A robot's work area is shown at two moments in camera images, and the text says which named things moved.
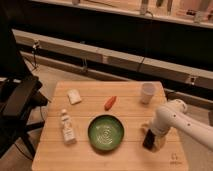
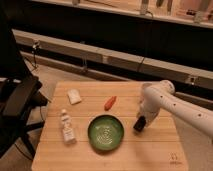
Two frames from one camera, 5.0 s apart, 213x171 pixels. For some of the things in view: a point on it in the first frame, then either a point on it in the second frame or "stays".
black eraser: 149,139 -> 140,123
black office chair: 20,91 stays
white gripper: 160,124 -> 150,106
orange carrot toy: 110,103 stays
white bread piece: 74,96 stays
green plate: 105,132 stays
